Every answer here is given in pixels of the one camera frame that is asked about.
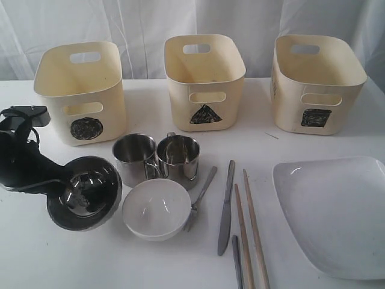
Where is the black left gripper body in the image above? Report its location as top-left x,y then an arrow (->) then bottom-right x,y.
1,105 -> 64,191

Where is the stainless steel bowl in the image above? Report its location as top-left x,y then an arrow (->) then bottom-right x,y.
46,156 -> 122,231

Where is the stainless steel mug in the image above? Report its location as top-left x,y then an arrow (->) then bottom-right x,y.
112,133 -> 160,188
155,132 -> 200,190

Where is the white ceramic bowl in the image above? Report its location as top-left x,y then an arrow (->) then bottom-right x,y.
122,179 -> 191,241

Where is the cream bin with circle mark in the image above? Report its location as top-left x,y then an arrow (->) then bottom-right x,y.
34,41 -> 127,146

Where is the small steel fork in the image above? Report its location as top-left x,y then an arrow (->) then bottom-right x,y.
183,166 -> 217,232

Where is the steel table knife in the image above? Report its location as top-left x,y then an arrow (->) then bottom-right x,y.
217,160 -> 235,256

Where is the cream bin with triangle mark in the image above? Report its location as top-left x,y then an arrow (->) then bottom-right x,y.
164,34 -> 246,132

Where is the white backdrop curtain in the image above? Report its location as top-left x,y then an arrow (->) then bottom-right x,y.
0,0 -> 385,82

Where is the left wooden chopstick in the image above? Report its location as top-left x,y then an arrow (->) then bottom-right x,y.
235,184 -> 255,289

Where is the wooden chopstick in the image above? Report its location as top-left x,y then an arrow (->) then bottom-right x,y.
243,169 -> 270,288
235,184 -> 255,289

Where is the right wooden chopstick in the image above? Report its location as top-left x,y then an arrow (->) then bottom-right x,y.
243,169 -> 270,288

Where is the white square ceramic plate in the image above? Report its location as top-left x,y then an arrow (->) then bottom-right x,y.
272,157 -> 384,280

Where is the cream bin with square mark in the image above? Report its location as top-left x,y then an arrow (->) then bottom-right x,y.
270,34 -> 368,135

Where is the steel utensil handle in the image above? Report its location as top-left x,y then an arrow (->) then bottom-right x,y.
232,234 -> 244,289

